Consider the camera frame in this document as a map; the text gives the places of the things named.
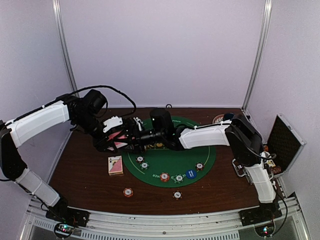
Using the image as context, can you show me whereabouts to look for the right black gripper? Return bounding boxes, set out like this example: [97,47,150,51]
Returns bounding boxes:
[114,124,165,154]

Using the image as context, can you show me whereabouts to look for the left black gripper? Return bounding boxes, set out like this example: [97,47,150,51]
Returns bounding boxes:
[74,111,118,154]

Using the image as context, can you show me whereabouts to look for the green chip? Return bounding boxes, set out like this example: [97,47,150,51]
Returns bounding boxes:
[140,162,150,170]
[173,174,184,184]

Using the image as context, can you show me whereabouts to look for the red chips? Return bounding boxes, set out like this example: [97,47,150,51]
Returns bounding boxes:
[160,172,170,182]

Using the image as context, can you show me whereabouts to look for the blue small blind button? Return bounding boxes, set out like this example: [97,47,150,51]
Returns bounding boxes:
[185,169,197,180]

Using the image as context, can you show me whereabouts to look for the orange poker chip stack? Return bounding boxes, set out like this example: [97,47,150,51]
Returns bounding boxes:
[123,187,134,198]

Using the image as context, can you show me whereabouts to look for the brown poker chip stack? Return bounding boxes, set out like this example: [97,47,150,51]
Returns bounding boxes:
[172,190,183,200]

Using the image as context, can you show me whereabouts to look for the red card deck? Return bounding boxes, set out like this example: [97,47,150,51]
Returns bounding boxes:
[107,132,128,151]

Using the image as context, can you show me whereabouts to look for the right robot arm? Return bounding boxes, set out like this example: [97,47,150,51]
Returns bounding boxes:
[125,108,277,221]

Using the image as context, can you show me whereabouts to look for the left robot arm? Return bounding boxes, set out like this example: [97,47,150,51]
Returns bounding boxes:
[0,89,123,222]

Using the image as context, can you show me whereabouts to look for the card deck box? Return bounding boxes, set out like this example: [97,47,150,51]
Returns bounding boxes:
[107,155,124,176]

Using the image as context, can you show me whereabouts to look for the round green poker mat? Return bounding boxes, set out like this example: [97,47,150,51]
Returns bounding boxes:
[120,115,217,188]

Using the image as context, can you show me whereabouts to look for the patterned ceramic saucer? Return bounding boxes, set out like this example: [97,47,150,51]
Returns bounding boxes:
[212,114,224,124]

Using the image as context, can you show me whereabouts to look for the dark blue mug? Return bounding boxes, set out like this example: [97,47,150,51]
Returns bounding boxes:
[223,113,236,121]

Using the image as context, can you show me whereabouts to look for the aluminium poker chip case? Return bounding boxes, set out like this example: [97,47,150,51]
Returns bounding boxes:
[231,113,307,186]

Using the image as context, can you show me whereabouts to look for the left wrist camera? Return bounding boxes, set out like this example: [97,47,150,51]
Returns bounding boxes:
[102,116,123,133]

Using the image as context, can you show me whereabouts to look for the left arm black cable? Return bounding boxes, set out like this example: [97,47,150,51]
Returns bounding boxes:
[69,85,137,118]

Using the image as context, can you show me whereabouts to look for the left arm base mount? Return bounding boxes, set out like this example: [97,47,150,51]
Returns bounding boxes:
[45,207,90,227]

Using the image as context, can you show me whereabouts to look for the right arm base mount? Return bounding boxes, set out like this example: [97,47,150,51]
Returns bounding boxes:
[239,207,283,227]

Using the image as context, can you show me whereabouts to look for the left aluminium frame post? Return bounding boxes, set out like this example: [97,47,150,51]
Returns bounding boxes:
[52,0,78,92]

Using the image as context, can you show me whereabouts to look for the aluminium frame post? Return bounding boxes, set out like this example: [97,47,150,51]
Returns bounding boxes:
[241,0,273,112]
[52,0,78,92]

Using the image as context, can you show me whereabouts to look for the right aluminium frame post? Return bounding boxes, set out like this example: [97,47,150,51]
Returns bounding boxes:
[241,0,273,112]

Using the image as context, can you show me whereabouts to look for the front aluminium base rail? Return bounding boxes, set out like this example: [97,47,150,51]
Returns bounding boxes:
[18,197,311,240]

